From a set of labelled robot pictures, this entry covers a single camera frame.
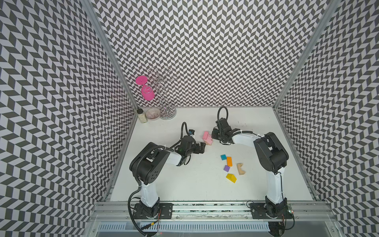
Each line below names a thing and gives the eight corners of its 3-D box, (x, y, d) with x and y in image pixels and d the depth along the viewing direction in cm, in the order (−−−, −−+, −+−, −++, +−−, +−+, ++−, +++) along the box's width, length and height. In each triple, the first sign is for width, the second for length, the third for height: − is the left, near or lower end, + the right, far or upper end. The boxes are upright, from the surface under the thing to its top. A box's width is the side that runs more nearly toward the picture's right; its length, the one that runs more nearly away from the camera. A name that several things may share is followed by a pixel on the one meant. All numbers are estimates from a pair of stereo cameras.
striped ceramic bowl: (146, 119, 112) (144, 115, 109) (148, 112, 117) (146, 107, 113) (159, 119, 112) (158, 115, 109) (161, 112, 117) (159, 107, 113)
